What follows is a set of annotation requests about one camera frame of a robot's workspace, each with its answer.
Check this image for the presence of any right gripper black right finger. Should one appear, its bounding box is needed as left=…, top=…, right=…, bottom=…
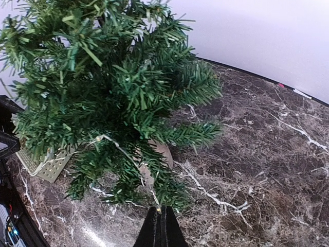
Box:
left=160, top=206, right=188, bottom=247

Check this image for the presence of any thin wire light string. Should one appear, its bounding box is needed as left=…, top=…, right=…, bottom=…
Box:
left=28, top=133, right=162, bottom=214

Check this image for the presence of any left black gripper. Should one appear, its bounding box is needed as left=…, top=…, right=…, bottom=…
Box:
left=1, top=95, right=23, bottom=159

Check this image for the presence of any round wooden tree base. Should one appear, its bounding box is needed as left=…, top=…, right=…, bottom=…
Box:
left=136, top=139, right=173, bottom=188

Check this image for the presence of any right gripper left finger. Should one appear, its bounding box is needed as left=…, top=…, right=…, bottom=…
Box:
left=133, top=207, right=161, bottom=247

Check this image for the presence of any small green christmas tree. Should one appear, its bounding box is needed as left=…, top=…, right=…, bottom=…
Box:
left=1, top=1, right=221, bottom=208

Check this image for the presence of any green perforated plastic basket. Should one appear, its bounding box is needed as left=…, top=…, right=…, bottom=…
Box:
left=15, top=145, right=78, bottom=183

